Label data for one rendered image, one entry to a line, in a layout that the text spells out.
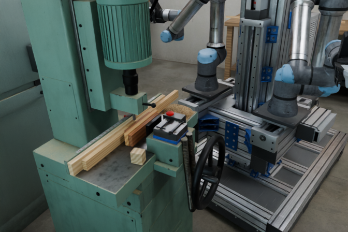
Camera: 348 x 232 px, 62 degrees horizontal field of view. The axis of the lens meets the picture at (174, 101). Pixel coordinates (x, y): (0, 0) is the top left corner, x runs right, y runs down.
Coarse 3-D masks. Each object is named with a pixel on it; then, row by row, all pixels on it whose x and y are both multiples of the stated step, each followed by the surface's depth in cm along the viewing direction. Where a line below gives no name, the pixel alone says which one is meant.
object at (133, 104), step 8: (120, 88) 118; (112, 96) 114; (120, 96) 112; (128, 96) 111; (136, 96) 111; (144, 96) 113; (112, 104) 116; (120, 104) 114; (128, 104) 112; (136, 104) 109; (128, 112) 114; (136, 112) 111
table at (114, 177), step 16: (160, 112) 134; (144, 144) 111; (112, 160) 103; (128, 160) 102; (80, 176) 95; (96, 176) 95; (112, 176) 95; (128, 176) 95; (144, 176) 101; (176, 176) 102; (96, 192) 92; (112, 192) 88; (128, 192) 94
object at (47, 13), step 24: (24, 0) 106; (48, 0) 100; (48, 24) 105; (72, 24) 104; (48, 48) 110; (72, 48) 106; (48, 72) 116; (72, 72) 109; (48, 96) 122; (72, 96) 114; (72, 120) 121; (96, 120) 125; (72, 144) 128
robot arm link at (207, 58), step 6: (210, 48) 175; (198, 54) 171; (204, 54) 168; (210, 54) 167; (216, 54) 170; (198, 60) 171; (204, 60) 168; (210, 60) 168; (216, 60) 171; (198, 66) 173; (204, 66) 170; (210, 66) 169; (216, 66) 175; (198, 72) 174; (204, 72) 171; (210, 72) 171
